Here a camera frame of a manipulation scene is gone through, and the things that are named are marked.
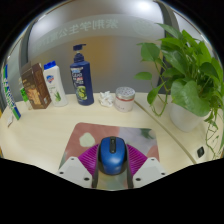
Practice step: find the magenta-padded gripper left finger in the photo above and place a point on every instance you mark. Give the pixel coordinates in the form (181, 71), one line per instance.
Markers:
(75, 170)

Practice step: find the white bottle with blue cap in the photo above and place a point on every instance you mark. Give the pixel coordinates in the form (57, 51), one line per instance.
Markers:
(55, 85)

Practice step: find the blue and black computer mouse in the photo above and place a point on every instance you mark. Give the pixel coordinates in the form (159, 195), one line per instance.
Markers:
(112, 155)

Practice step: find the pastel floral mouse pad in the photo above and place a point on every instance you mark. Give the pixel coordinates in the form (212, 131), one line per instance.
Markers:
(86, 133)

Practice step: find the white green blue tube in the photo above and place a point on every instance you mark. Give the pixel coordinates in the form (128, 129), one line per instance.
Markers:
(10, 96)

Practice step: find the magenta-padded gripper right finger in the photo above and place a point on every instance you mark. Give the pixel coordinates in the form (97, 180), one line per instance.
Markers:
(150, 170)

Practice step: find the small black object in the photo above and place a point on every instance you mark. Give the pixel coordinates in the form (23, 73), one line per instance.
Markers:
(200, 152)

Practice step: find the crumpled white tissue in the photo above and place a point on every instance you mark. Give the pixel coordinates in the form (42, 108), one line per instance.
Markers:
(106, 99)

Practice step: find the small white packet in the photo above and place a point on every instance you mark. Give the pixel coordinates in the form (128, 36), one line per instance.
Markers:
(10, 120)

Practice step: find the clear bottle with green label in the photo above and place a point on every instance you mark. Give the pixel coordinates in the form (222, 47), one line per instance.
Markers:
(24, 95)

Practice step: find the brown cracker carton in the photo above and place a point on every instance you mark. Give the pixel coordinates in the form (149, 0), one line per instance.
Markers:
(36, 88)

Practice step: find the dark blue pump bottle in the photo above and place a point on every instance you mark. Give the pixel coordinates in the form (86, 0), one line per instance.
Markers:
(81, 81)

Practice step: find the small jar with white lid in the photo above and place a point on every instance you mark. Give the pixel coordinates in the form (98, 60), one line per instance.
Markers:
(124, 100)

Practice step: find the green plant in white pot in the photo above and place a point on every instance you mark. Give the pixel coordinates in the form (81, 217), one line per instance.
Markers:
(186, 93)

